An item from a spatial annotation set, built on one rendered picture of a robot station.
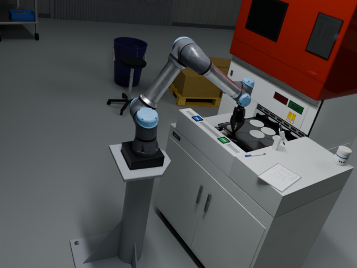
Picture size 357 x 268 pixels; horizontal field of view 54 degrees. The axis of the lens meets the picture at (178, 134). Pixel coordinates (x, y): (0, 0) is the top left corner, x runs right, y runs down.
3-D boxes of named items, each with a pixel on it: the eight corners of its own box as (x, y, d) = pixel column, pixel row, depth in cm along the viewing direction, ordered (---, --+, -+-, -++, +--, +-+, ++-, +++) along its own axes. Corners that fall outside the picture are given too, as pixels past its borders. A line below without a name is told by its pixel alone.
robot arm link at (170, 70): (128, 122, 192) (189, 39, 177) (124, 109, 204) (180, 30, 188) (146, 131, 199) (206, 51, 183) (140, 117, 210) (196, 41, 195)
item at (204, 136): (186, 125, 241) (190, 107, 234) (240, 173, 204) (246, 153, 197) (175, 127, 236) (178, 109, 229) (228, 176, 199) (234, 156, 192)
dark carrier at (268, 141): (256, 118, 253) (256, 117, 253) (293, 143, 230) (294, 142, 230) (220, 125, 234) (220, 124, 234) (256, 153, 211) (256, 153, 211)
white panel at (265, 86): (223, 99, 289) (235, 52, 269) (301, 154, 235) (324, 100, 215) (220, 100, 287) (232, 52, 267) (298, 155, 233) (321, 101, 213)
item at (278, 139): (277, 145, 209) (284, 126, 202) (282, 149, 207) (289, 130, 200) (270, 148, 206) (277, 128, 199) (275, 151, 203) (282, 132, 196)
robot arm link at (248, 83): (239, 76, 212) (251, 76, 215) (235, 92, 217) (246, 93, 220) (245, 81, 206) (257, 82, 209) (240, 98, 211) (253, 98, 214)
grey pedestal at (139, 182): (81, 297, 210) (86, 192, 169) (69, 241, 244) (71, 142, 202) (161, 276, 232) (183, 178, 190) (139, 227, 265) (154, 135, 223)
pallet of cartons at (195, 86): (228, 81, 555) (235, 56, 534) (258, 107, 491) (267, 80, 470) (158, 82, 506) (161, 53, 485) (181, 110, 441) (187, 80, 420)
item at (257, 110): (253, 118, 262) (256, 107, 257) (299, 150, 233) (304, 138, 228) (251, 118, 261) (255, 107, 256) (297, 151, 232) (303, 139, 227)
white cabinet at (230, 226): (213, 192, 316) (236, 111, 275) (297, 275, 252) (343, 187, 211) (152, 212, 281) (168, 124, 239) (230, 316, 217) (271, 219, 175)
